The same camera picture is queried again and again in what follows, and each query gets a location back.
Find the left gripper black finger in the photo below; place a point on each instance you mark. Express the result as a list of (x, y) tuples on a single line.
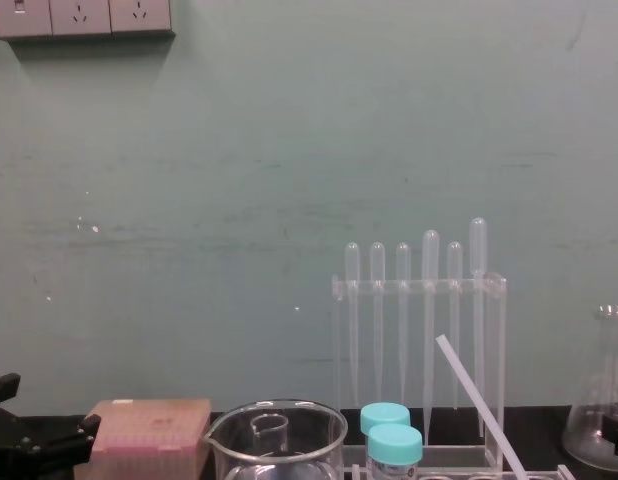
[(5, 387), (90, 429)]

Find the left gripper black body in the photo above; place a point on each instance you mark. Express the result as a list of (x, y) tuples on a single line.
[(19, 472)]

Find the clear glass stirring rod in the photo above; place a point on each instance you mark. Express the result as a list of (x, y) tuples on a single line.
[(476, 395)]

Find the clear glass conical flask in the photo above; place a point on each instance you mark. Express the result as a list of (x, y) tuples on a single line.
[(596, 395)]

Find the pink pipette tip box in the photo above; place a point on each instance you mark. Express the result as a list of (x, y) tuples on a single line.
[(149, 440)]

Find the clear acrylic pipette stand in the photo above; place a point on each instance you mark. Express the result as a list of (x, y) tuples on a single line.
[(494, 350)]

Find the clear acrylic tube rack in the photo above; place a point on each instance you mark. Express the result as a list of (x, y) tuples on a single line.
[(454, 472)]

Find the small clear glass beaker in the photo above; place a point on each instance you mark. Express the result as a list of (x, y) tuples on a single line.
[(270, 432)]

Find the vial with teal cap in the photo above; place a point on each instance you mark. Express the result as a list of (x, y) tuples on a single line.
[(395, 442), (384, 415)]

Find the large clear glass beaker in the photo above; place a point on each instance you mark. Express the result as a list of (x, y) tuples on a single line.
[(319, 450)]

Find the long clear plastic pipette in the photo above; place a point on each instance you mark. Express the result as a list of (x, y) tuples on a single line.
[(430, 250)]

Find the white wall socket panel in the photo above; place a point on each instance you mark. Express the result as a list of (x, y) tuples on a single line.
[(84, 17)]

